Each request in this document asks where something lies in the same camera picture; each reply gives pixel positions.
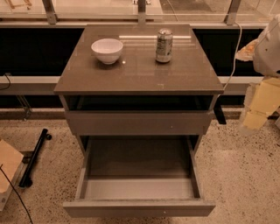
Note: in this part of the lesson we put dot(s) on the grey drawer cabinet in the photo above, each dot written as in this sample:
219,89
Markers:
136,82

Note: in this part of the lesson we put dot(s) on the grey top drawer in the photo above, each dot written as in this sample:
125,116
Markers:
89,123

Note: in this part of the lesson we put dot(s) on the wooden board on floor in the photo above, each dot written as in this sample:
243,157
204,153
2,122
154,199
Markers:
10,160

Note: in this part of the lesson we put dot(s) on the white ceramic bowl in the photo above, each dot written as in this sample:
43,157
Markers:
107,50

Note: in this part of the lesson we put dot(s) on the green soda can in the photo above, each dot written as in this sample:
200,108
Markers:
164,45

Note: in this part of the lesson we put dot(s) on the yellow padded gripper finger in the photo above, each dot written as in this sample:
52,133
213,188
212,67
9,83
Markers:
261,101

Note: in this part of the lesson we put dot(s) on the grey drawer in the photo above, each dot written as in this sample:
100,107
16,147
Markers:
89,123
139,176

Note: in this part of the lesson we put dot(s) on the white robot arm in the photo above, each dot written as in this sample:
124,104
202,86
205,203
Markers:
265,50

